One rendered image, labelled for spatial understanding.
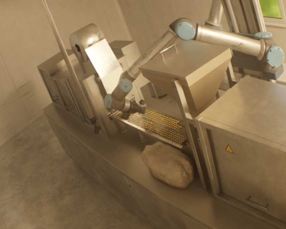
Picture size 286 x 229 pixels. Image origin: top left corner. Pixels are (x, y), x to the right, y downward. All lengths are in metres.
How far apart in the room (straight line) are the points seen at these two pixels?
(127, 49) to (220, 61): 1.22
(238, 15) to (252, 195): 1.44
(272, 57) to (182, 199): 1.03
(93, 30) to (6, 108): 3.71
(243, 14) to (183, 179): 1.33
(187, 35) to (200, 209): 0.99
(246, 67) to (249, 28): 0.34
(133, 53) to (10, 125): 3.79
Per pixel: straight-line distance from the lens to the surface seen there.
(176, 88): 1.39
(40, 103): 5.97
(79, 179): 3.70
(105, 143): 2.52
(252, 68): 2.25
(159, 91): 4.55
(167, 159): 1.81
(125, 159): 2.25
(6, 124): 5.88
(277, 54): 1.93
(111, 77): 2.37
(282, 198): 1.37
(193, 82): 1.38
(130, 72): 2.09
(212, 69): 1.46
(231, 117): 1.33
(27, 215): 3.72
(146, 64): 1.61
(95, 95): 2.41
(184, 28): 1.80
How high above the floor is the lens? 2.08
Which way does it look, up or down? 29 degrees down
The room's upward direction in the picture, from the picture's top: 21 degrees counter-clockwise
